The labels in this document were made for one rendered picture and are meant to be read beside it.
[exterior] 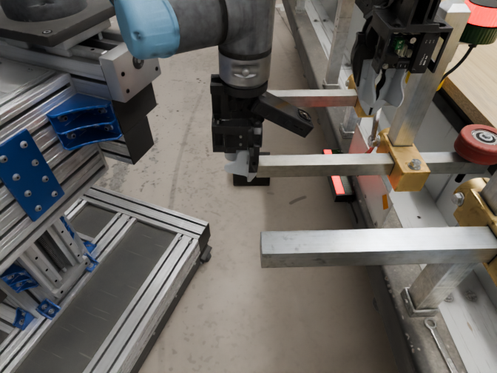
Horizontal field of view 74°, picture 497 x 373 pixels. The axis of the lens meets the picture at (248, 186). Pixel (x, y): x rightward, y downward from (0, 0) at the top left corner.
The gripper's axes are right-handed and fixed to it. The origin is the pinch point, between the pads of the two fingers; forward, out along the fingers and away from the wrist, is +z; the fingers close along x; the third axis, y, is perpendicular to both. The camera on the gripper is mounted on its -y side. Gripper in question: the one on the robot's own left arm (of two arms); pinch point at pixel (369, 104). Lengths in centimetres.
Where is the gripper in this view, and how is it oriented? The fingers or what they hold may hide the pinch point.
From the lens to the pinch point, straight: 55.2
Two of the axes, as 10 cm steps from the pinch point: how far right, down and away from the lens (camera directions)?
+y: 0.3, 7.2, -7.0
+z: 0.0, 7.0, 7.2
